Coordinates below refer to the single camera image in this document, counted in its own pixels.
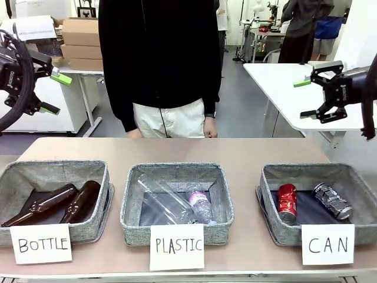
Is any person's left hand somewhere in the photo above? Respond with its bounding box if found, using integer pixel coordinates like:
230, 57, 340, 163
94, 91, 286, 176
203, 117, 219, 139

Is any brown glass bottle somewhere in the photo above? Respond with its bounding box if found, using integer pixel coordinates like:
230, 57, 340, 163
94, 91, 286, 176
59, 180, 101, 224
1, 183, 79, 228

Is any person in black sweater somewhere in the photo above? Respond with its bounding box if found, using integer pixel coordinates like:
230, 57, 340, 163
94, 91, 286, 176
98, 0, 222, 139

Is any white side table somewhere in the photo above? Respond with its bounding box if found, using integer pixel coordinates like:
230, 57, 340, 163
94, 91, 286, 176
243, 61, 377, 153

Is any grey fabric plastic basket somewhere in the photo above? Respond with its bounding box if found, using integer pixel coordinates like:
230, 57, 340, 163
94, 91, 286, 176
120, 162, 235, 247

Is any paper label reading can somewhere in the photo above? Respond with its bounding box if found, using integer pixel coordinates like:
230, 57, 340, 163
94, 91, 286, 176
300, 223, 355, 265

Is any person's right forearm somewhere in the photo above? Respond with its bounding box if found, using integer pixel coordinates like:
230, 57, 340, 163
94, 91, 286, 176
113, 94, 138, 133

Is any black right arm cable sleeve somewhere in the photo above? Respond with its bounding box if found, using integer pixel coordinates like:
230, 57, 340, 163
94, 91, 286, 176
359, 54, 377, 142

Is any black crushed soda can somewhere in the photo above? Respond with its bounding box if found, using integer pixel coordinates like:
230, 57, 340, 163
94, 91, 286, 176
311, 182, 353, 221

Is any white pedestal cabinet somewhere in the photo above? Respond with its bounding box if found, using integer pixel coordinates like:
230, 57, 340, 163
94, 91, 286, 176
5, 84, 89, 136

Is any paper label reading bottle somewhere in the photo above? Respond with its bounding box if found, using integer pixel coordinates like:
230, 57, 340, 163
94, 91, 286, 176
9, 223, 73, 265

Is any red crushed soda can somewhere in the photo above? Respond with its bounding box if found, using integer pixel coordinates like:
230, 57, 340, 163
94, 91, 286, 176
277, 183, 298, 225

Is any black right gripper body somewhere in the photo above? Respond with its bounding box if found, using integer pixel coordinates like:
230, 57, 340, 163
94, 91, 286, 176
322, 65, 377, 106

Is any person in white shirt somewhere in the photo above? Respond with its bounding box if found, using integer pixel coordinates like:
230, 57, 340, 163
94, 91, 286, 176
216, 0, 229, 32

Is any white printed carton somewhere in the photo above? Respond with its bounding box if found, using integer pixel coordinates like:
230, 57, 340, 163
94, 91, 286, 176
11, 15, 57, 42

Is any grey fabric can basket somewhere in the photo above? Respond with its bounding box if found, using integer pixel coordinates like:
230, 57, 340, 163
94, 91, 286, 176
255, 164, 377, 247

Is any white desk with legs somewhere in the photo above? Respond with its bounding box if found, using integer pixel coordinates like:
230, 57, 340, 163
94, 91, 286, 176
51, 66, 104, 137

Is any black framed picture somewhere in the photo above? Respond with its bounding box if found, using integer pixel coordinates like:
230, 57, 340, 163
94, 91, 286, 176
77, 6, 97, 19

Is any open cardboard box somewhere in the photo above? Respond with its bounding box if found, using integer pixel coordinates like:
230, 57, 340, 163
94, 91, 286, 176
61, 18, 101, 47

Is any person in brown coat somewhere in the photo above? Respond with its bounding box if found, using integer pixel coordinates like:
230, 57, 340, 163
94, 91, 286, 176
278, 0, 335, 64

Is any person in blue shirt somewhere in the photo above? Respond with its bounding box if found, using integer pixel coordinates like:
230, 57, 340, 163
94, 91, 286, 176
312, 16, 344, 61

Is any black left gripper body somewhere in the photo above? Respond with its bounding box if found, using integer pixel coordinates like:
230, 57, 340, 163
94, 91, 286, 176
0, 44, 38, 104

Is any small pink-label plastic bottle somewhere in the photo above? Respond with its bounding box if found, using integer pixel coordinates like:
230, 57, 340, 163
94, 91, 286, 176
188, 190, 219, 225

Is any large clear plastic bottle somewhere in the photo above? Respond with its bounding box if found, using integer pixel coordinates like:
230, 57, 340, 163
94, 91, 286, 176
137, 173, 201, 225

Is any grey fabric bottle basket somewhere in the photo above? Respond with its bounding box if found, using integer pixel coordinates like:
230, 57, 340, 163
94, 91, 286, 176
0, 160, 115, 248

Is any person's left forearm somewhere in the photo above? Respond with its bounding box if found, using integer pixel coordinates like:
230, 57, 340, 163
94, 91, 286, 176
204, 82, 222, 116

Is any paper label reading plastic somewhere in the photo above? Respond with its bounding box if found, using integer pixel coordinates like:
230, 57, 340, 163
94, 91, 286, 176
149, 223, 206, 271

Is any flat closed cardboard box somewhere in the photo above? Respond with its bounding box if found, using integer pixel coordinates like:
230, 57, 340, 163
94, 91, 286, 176
69, 58, 104, 72
61, 44, 103, 60

